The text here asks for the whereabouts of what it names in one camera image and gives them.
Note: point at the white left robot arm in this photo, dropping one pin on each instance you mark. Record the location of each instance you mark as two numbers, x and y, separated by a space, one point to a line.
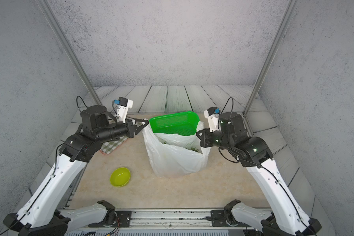
40 215

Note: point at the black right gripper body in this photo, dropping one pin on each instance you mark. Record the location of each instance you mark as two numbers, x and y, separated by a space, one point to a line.
217 139

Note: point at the green white checkered cloth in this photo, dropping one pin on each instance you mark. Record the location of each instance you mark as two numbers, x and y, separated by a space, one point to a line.
109 147

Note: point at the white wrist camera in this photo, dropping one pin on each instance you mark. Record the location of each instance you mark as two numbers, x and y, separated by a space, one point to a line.
123 105
212 115

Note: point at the lime green bowl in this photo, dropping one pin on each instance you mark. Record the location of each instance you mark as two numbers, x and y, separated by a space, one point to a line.
120 177

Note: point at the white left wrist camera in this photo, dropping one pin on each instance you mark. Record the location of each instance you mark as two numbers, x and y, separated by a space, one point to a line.
123 105

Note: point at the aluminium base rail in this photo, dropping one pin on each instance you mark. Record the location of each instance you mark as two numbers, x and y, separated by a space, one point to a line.
171 221

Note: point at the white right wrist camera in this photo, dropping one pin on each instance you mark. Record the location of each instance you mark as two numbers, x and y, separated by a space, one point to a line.
212 115

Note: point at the green unripe pineapple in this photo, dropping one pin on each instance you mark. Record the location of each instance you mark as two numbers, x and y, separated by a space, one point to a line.
187 145

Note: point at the green plastic basket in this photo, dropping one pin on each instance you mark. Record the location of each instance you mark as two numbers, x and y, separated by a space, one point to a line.
183 123

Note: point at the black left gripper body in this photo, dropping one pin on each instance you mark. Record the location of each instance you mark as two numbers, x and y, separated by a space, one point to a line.
114 131

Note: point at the white lemon print plastic bag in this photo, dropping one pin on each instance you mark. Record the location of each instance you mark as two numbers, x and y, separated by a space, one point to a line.
169 161

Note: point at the left aluminium frame post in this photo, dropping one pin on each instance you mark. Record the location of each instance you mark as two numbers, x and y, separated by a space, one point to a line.
56 28

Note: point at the aluminium frame post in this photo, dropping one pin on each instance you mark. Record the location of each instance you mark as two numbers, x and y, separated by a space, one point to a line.
291 7
56 28

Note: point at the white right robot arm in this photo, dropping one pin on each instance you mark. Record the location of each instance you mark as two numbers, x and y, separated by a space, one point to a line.
256 157

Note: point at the right aluminium frame post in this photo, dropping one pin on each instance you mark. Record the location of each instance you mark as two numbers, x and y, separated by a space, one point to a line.
291 7

